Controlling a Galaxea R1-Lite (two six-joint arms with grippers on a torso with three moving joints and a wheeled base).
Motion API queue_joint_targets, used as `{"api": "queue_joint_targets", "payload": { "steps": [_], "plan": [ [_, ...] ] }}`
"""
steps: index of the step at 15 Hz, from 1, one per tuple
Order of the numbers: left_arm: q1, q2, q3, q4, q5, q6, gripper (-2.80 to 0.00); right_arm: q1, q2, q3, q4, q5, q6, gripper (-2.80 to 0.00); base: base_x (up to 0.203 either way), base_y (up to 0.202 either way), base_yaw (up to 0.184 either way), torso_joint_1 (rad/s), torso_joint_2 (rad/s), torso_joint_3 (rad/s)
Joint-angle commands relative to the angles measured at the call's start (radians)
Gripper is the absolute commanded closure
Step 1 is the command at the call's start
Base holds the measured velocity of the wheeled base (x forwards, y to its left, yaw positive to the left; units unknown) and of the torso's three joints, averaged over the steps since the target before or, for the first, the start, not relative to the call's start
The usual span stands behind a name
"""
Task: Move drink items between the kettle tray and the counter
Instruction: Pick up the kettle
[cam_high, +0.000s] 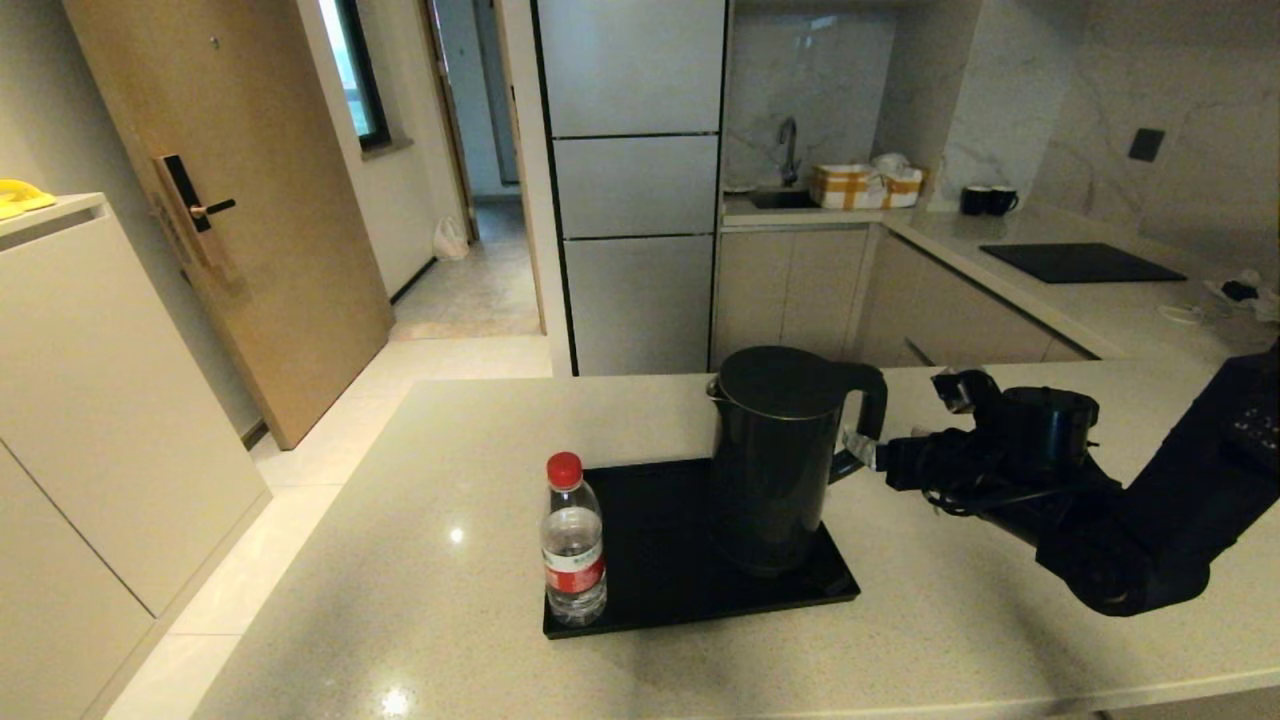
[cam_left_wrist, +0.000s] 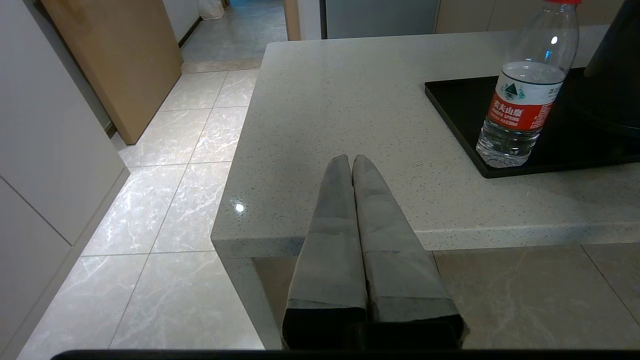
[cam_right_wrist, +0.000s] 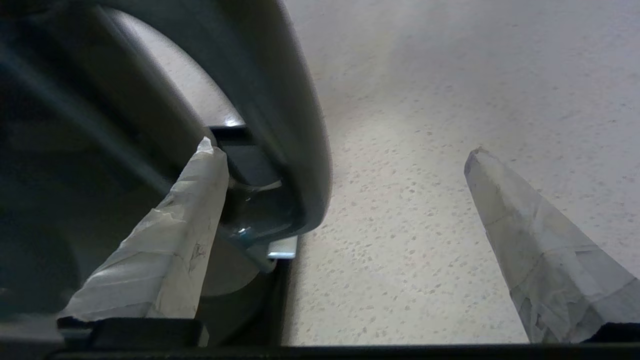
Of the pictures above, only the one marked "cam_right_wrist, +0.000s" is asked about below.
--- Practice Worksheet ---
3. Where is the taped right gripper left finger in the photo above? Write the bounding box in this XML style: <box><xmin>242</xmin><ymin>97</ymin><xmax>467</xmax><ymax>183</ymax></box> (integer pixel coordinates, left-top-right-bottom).
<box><xmin>57</xmin><ymin>136</ymin><xmax>231</xmax><ymax>321</ymax></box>

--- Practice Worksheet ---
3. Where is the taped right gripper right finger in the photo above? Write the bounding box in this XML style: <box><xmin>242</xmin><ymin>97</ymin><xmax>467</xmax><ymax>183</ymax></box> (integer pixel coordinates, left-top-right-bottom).
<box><xmin>464</xmin><ymin>146</ymin><xmax>640</xmax><ymax>344</ymax></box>

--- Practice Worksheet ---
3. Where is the black electric kettle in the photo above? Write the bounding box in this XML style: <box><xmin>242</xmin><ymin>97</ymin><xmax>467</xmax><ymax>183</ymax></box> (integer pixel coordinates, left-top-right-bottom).
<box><xmin>0</xmin><ymin>0</ymin><xmax>334</xmax><ymax>347</ymax></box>

